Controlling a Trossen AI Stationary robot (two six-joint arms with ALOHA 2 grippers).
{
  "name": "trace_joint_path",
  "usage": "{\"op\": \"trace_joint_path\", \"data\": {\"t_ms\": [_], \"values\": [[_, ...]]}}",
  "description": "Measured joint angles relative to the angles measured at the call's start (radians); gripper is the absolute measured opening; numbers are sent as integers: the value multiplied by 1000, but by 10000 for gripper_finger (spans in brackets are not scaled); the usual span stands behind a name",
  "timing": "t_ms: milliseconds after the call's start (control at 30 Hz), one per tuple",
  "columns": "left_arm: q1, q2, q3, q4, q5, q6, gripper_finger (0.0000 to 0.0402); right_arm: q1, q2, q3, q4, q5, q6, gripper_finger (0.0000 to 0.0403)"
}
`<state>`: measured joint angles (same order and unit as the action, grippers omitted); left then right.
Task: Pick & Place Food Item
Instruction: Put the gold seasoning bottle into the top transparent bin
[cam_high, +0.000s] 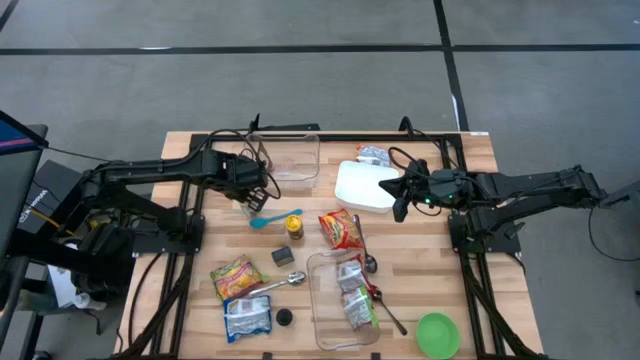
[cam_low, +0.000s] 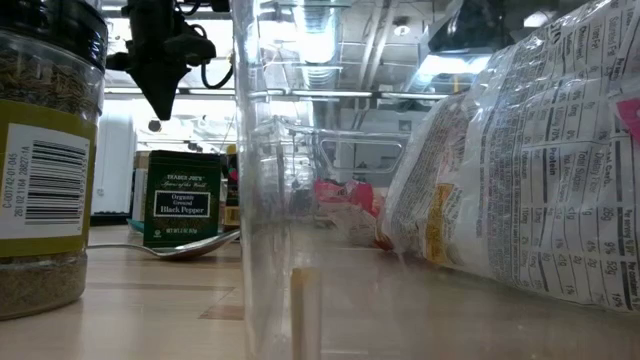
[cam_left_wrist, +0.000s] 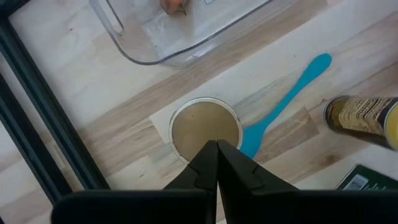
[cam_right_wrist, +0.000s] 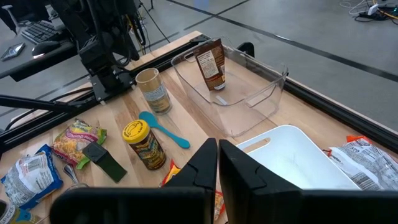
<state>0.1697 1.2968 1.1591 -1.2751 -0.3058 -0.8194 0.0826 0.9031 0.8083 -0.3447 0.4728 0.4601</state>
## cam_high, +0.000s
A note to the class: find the silver metal spoon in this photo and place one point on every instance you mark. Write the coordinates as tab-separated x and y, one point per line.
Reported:
296	278

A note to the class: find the black cardboard box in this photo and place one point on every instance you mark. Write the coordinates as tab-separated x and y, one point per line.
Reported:
47	195

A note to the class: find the black lid thyme jar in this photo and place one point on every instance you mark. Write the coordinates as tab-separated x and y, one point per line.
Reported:
284	317

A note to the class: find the dark metal spoon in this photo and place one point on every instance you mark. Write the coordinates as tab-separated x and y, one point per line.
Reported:
376	295
370	262

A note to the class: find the black computer monitor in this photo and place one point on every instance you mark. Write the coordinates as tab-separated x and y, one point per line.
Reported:
15	175

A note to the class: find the silver orange ramen packet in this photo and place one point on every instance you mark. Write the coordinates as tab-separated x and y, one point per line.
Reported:
374	156

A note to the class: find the yellow snack packet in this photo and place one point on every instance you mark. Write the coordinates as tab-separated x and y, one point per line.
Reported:
247	317

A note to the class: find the small black table bracket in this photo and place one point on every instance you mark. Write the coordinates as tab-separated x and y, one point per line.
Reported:
406	126

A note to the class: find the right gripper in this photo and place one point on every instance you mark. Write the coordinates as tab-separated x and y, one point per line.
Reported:
442	189

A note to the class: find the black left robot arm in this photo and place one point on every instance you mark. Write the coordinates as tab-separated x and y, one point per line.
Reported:
150	170

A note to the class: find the white paper sheet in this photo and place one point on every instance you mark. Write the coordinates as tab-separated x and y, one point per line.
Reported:
62	285

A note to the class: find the brown lid glass jar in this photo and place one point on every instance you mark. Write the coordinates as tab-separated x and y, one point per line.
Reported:
247	210

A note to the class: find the teal plastic spoon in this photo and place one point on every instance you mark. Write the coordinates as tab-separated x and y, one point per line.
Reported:
259	224

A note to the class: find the orange red ramen packet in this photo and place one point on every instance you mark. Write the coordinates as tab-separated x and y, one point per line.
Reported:
340	229

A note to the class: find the yellow green ramen packet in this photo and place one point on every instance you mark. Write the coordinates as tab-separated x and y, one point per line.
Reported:
360	310
236	278

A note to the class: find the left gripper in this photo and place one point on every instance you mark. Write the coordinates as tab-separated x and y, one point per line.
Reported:
242	172

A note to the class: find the yellow lid spice jar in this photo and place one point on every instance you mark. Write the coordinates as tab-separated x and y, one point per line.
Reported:
294	225

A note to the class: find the green plastic bowl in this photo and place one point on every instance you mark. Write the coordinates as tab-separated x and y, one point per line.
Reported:
437	336

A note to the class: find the long black table bracket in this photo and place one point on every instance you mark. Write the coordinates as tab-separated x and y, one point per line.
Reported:
290	127

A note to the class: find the black aluminium rig frame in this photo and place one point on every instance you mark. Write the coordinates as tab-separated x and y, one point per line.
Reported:
350	137

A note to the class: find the white plastic lid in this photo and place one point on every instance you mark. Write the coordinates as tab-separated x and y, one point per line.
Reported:
360	187

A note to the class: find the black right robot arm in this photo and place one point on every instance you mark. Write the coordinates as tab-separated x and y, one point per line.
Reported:
540	187

